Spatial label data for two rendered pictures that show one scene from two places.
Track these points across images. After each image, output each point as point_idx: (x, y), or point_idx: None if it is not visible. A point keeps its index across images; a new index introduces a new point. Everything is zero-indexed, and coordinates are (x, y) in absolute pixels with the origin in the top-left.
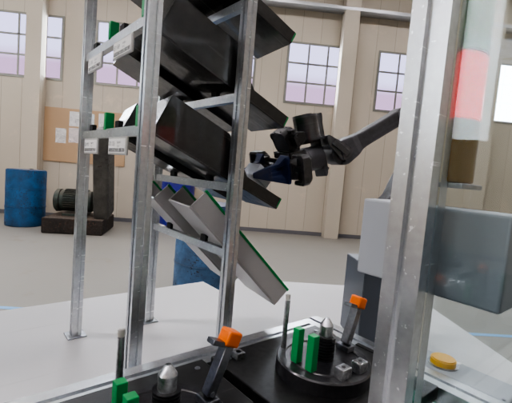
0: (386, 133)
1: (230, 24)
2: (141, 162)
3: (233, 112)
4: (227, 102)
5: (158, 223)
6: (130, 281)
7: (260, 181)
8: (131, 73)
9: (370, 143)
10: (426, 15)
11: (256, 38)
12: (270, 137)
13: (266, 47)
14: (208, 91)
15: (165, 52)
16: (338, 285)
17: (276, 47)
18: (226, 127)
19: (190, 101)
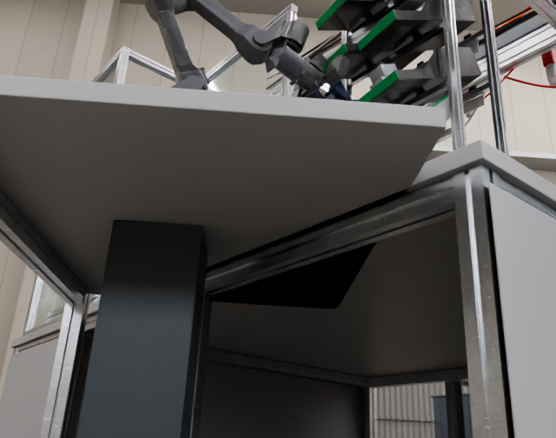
0: (210, 23)
1: (367, 9)
2: None
3: (351, 94)
4: (357, 82)
5: (448, 129)
6: None
7: None
8: (457, 27)
9: (227, 36)
10: None
11: (345, 15)
12: (327, 63)
13: (338, 15)
14: (377, 61)
15: (398, 66)
16: (95, 82)
17: (329, 21)
18: (373, 44)
19: (401, 46)
